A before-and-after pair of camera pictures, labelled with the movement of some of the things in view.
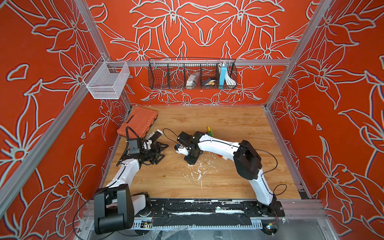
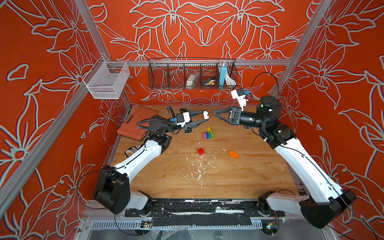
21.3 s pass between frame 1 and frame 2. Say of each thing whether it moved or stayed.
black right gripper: moved
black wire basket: stayed
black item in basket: stayed
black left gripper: moved
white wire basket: stayed
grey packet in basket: stayed
